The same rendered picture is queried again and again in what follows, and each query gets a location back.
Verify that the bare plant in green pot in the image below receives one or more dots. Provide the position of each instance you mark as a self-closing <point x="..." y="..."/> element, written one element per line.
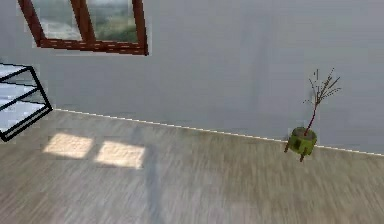
<point x="302" y="141"/>

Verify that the brown framed window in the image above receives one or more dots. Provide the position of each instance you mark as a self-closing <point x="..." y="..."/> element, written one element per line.
<point x="87" y="44"/>

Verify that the black frame glass shelf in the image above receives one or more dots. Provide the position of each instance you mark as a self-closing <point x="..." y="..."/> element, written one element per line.
<point x="20" y="110"/>

